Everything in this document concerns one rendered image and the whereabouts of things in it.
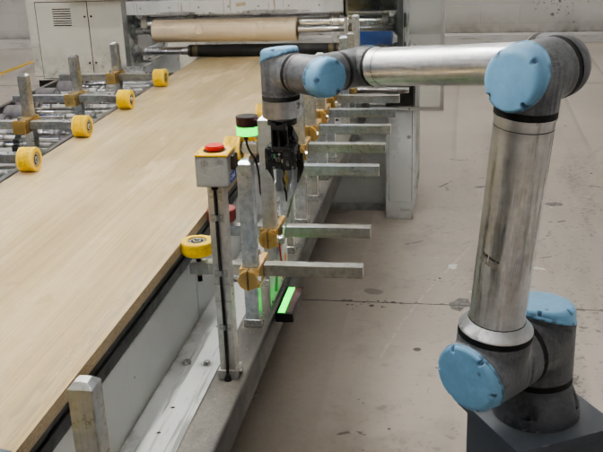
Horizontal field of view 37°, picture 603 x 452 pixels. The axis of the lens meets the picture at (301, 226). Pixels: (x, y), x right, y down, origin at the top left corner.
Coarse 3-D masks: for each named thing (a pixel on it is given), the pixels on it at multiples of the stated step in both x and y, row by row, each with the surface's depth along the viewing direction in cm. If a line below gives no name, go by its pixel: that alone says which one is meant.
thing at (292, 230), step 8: (232, 224) 251; (288, 224) 249; (296, 224) 249; (304, 224) 249; (312, 224) 248; (320, 224) 248; (328, 224) 248; (336, 224) 248; (344, 224) 247; (352, 224) 247; (232, 232) 251; (288, 232) 248; (296, 232) 248; (304, 232) 247; (312, 232) 247; (320, 232) 246; (328, 232) 246; (336, 232) 246; (344, 232) 245; (352, 232) 245; (360, 232) 245; (368, 232) 244
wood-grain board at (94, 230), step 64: (192, 64) 480; (256, 64) 472; (128, 128) 346; (192, 128) 342; (0, 192) 274; (64, 192) 271; (128, 192) 269; (192, 192) 267; (0, 256) 223; (64, 256) 221; (128, 256) 219; (0, 320) 188; (64, 320) 187; (128, 320) 191; (0, 384) 163; (64, 384) 162
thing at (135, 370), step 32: (256, 192) 321; (160, 288) 218; (192, 288) 244; (160, 320) 217; (192, 320) 245; (128, 352) 196; (160, 352) 218; (128, 384) 197; (64, 416) 165; (128, 416) 197; (32, 448) 152; (64, 448) 164
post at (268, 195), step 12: (264, 120) 234; (264, 132) 235; (264, 144) 236; (264, 156) 237; (264, 168) 238; (264, 180) 239; (264, 192) 240; (264, 204) 242; (276, 204) 244; (264, 216) 243; (276, 216) 245; (276, 252) 246
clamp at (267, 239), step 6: (282, 216) 252; (282, 222) 249; (264, 228) 244; (276, 228) 244; (264, 234) 242; (270, 234) 241; (276, 234) 243; (258, 240) 243; (264, 240) 242; (270, 240) 242; (276, 240) 242; (264, 246) 243; (270, 246) 242; (276, 246) 244
